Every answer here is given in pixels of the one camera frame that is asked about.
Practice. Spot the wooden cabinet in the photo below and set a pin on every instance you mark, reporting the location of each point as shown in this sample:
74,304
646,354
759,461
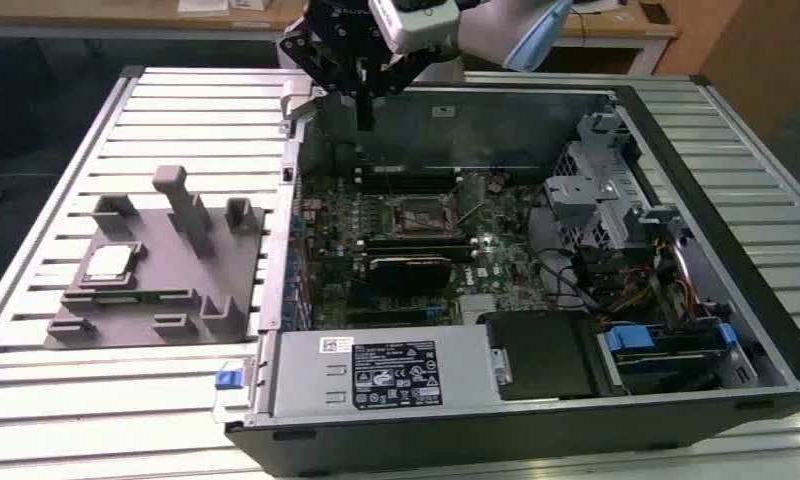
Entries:
761,60

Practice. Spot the black office chair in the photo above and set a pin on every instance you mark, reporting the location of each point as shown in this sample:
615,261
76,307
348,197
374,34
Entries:
14,100

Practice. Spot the silver drive cage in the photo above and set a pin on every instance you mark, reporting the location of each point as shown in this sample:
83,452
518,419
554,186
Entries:
594,195

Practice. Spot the green motherboard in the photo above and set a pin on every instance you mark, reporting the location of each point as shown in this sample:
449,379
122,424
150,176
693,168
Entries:
327,235

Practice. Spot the black phone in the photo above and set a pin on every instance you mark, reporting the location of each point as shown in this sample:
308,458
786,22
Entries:
655,12

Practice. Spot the wooden desk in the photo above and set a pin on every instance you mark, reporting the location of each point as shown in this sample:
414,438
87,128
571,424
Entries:
240,22

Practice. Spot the white paper sheet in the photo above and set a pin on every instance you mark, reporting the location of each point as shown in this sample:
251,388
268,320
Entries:
203,5

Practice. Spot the CPU socket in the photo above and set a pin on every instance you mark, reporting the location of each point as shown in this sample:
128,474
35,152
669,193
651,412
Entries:
427,206

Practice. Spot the white label sticker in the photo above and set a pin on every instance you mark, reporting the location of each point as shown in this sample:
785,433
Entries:
445,110

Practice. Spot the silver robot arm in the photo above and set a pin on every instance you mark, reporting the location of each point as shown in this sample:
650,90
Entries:
483,30

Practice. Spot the black hard disk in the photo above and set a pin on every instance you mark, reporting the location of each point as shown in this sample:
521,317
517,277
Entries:
667,372

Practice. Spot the black PC case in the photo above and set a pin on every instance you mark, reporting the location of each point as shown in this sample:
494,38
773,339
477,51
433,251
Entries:
441,440

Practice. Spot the small white box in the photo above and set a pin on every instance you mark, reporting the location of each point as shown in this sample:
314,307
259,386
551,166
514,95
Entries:
247,4

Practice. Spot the silver chipset heatsink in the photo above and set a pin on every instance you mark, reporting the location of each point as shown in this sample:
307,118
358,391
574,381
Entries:
481,307

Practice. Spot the black plastic shroud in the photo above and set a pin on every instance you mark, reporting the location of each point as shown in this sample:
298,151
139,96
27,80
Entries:
547,355

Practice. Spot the grey power supply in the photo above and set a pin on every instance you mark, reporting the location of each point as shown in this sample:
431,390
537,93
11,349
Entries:
307,375

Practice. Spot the silver CPU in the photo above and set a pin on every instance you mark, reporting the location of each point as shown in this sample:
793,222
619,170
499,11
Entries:
110,262

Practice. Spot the boxy white wrist camera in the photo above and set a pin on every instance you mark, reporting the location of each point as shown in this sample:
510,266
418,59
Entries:
421,30

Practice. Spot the blue disk carrier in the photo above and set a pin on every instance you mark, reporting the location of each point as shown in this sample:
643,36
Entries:
630,340

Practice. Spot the black RAM slot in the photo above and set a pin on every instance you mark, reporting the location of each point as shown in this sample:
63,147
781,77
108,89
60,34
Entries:
421,172
414,243
421,178
417,254

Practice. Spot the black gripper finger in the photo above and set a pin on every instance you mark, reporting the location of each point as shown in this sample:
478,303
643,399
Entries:
407,70
303,45

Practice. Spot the grey parts rack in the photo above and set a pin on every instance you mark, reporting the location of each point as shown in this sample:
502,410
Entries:
160,280

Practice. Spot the small blue clip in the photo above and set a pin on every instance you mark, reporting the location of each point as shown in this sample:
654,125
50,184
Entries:
727,334

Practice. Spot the blue case latch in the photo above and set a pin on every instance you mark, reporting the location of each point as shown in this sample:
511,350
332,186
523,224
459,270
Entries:
227,378

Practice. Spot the green RAM stick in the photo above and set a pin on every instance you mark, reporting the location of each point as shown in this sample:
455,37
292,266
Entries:
148,298

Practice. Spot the black graphics card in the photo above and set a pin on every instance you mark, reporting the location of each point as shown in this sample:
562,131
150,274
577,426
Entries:
407,275

